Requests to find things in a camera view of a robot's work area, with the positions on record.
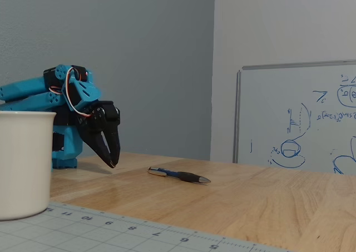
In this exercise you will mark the blue black ballpoint pen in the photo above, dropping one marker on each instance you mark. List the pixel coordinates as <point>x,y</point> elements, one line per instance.
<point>183,176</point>

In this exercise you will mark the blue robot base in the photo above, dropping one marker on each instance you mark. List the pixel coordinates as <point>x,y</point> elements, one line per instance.
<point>69,143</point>

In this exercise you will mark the grey cutting mat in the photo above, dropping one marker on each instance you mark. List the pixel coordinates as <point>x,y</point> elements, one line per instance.
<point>83,232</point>

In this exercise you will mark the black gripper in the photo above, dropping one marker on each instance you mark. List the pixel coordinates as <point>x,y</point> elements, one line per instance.
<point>109,121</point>

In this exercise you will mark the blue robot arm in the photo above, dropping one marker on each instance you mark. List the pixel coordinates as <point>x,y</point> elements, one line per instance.
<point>27,88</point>

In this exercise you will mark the whiteboard with blue drawings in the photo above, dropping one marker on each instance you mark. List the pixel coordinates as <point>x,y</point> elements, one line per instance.
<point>300,113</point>

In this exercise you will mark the white ceramic mug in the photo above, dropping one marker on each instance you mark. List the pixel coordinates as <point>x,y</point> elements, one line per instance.
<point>25,163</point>

